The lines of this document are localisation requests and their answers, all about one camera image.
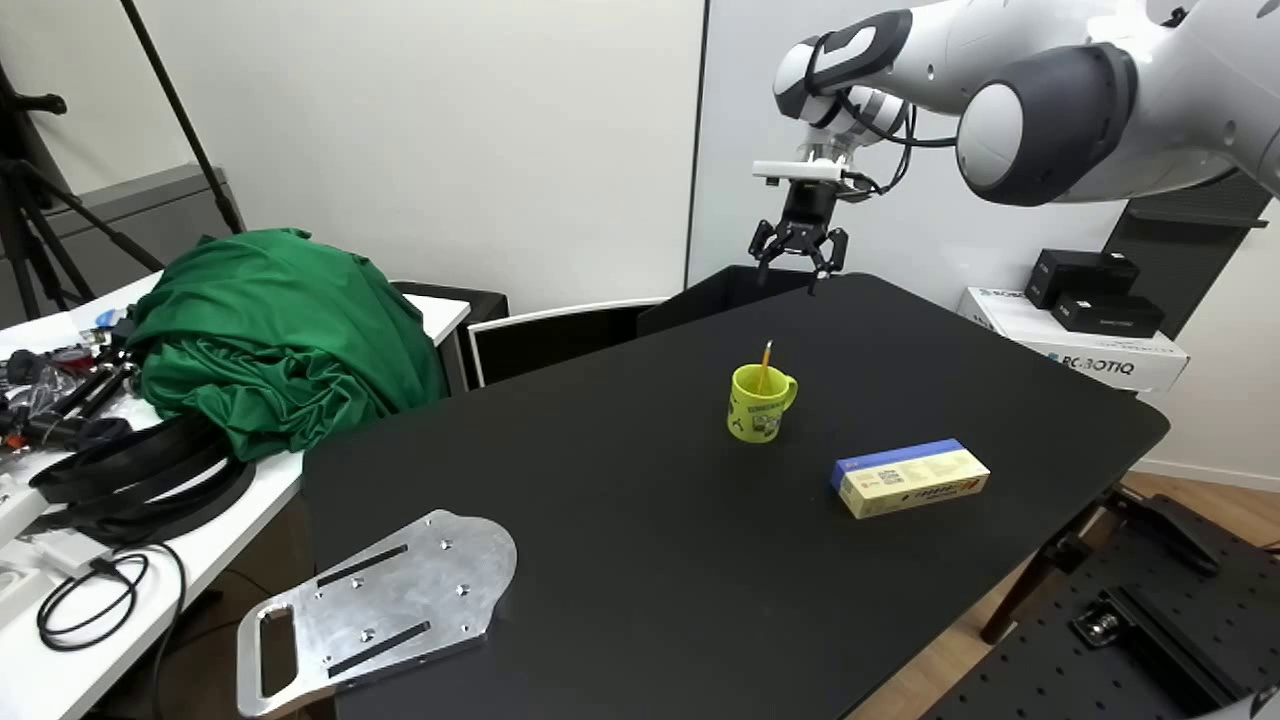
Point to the small tool clutter pile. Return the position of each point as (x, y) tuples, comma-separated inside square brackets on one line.
[(60, 374)]

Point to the black camera tripod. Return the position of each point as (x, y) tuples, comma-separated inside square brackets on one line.
[(27, 214)]

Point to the black electronic device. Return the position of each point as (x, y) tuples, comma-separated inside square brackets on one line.
[(1086, 287)]

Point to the black slanted panel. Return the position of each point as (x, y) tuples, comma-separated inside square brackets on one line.
[(1194, 245)]

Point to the black perforated breadboard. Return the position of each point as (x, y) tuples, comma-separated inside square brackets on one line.
[(1144, 641)]

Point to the blue and cream carton box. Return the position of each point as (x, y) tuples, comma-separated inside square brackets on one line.
[(915, 478)]

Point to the black bin with white rim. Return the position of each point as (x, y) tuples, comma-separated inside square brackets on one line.
[(563, 342)]

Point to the white side table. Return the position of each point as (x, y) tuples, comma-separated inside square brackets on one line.
[(33, 683)]

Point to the green cloth heap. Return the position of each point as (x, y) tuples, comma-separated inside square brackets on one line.
[(275, 332)]

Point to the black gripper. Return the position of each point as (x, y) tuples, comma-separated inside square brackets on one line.
[(805, 207)]

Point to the brown table leg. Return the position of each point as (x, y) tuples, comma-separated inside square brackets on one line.
[(1033, 584)]

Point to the yellow-green mug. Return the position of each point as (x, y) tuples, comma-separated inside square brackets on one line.
[(761, 402)]

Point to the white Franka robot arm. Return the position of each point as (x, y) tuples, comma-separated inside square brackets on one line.
[(1052, 95)]

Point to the white cardboard box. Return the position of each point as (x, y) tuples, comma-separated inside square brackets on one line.
[(1106, 353)]

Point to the grey metal mounting plate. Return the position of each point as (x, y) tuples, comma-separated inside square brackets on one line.
[(386, 601)]

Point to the thin black pole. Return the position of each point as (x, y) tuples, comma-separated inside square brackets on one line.
[(180, 122)]

